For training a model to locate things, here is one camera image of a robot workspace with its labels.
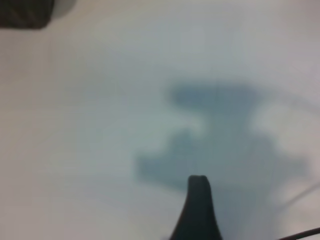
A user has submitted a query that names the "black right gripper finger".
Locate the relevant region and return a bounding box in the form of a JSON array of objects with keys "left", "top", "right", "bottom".
[{"left": 168, "top": 174, "right": 224, "bottom": 240}]

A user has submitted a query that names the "dark brown wicker basket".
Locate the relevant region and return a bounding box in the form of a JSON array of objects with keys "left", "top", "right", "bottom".
[{"left": 0, "top": 0, "right": 56, "bottom": 30}]

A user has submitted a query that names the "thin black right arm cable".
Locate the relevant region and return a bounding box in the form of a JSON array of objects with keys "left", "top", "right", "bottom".
[{"left": 279, "top": 228, "right": 320, "bottom": 240}]

